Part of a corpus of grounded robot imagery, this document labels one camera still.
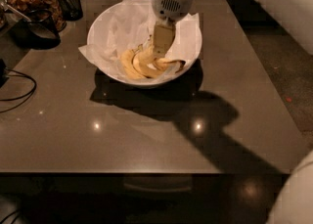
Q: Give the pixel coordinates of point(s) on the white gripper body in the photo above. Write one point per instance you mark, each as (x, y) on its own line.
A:
(168, 3)

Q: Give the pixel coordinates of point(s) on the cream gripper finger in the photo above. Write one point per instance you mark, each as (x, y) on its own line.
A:
(164, 35)

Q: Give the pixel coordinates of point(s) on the yellow banana bunch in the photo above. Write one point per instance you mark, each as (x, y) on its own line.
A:
(141, 62)

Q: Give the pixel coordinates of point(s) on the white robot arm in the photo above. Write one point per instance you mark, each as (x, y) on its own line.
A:
(251, 128)

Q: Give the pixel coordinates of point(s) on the white paper liner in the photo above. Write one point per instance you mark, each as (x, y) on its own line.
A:
(124, 29)

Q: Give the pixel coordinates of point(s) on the black mesh cup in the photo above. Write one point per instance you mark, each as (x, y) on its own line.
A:
(39, 33)

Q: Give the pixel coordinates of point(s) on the metal spoon handle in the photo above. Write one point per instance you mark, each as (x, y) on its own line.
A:
(6, 6)

